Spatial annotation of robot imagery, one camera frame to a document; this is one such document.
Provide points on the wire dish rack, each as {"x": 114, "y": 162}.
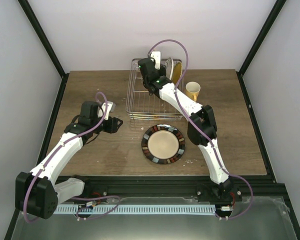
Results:
{"x": 140, "y": 105}

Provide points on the black rimmed cream plate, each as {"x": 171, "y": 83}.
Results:
{"x": 163, "y": 144}

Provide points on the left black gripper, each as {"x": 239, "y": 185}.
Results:
{"x": 113, "y": 127}

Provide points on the metal front panel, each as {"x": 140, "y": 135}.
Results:
{"x": 265, "y": 218}

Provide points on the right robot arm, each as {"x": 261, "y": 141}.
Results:
{"x": 202, "y": 127}

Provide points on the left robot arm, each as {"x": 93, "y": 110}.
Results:
{"x": 37, "y": 192}

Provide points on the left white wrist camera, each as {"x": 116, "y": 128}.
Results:
{"x": 106, "y": 109}

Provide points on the yellow woven pattern plate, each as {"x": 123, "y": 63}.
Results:
{"x": 177, "y": 72}

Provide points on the black aluminium frame rail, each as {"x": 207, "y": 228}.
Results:
{"x": 200, "y": 187}

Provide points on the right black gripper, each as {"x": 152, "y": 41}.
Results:
{"x": 163, "y": 73}

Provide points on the white blue striped plate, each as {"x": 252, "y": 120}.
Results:
{"x": 169, "y": 67}

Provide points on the light blue slotted cable duct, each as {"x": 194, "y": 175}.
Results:
{"x": 138, "y": 209}

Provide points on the yellow ceramic mug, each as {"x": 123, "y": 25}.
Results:
{"x": 192, "y": 90}

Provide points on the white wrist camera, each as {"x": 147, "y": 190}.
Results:
{"x": 106, "y": 109}
{"x": 155, "y": 56}

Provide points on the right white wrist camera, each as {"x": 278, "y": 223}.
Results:
{"x": 155, "y": 56}

